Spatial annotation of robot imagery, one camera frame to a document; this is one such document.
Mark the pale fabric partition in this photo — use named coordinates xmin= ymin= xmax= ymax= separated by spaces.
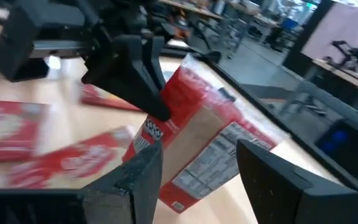
xmin=300 ymin=0 xmax=358 ymax=83

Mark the red microwave popcorn bag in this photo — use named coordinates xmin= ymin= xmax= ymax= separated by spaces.
xmin=121 ymin=53 xmax=290 ymax=215
xmin=80 ymin=83 xmax=143 ymax=112
xmin=0 ymin=98 xmax=48 ymax=163
xmin=7 ymin=126 xmax=134 ymax=190

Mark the black partition post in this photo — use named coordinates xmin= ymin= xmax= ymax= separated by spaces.
xmin=283 ymin=0 xmax=335 ymax=69

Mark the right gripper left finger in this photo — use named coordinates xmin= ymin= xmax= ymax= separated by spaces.
xmin=82 ymin=140 xmax=163 ymax=224

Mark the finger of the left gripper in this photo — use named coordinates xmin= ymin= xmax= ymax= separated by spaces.
xmin=149 ymin=36 xmax=167 ymax=91
xmin=81 ymin=34 xmax=171 ymax=122

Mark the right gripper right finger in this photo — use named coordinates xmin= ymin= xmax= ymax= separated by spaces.
xmin=236 ymin=139 xmax=358 ymax=224

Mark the wooden workbench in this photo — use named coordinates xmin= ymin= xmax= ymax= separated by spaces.
xmin=312 ymin=58 xmax=358 ymax=97

